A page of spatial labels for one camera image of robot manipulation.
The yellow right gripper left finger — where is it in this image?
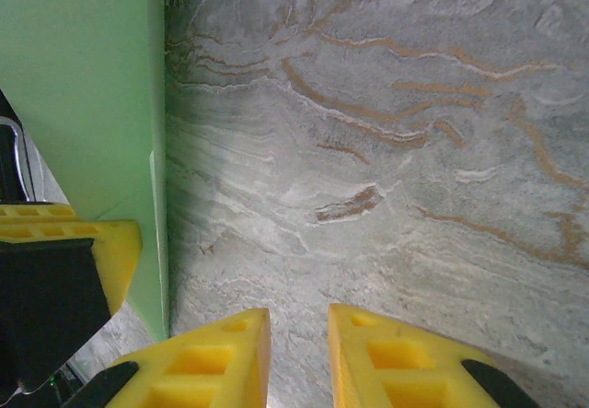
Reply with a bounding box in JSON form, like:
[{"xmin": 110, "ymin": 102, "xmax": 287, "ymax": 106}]
[{"xmin": 87, "ymin": 307, "xmax": 272, "ymax": 408}]

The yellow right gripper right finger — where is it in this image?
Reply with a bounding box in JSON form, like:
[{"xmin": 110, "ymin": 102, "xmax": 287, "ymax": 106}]
[{"xmin": 327, "ymin": 303, "xmax": 542, "ymax": 408}]

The light green paper sheet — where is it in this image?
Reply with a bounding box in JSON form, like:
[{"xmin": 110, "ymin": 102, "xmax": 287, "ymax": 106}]
[{"xmin": 0, "ymin": 0, "xmax": 171, "ymax": 343}]

